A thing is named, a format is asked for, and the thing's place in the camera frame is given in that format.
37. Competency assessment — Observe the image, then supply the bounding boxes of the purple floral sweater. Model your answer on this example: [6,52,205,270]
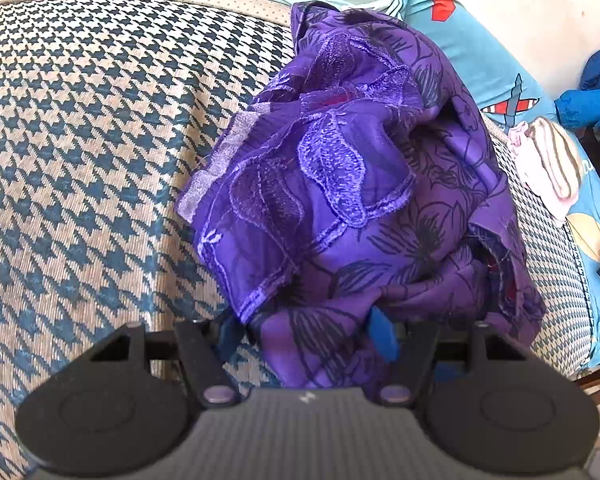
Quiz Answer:
[176,1,548,391]

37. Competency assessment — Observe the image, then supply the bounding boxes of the blue jacket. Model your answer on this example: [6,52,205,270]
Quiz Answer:
[554,46,600,133]

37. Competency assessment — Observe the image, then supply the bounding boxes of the blue printed cover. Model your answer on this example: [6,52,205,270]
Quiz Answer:
[0,0,600,368]

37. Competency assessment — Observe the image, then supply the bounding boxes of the pink striped folded clothes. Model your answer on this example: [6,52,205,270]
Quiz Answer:
[507,116,586,221]

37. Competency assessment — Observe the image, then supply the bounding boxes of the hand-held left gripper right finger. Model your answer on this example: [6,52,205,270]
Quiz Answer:
[369,306,528,406]

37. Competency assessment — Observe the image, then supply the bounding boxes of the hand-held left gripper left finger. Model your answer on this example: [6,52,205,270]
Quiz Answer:
[87,317,243,408]

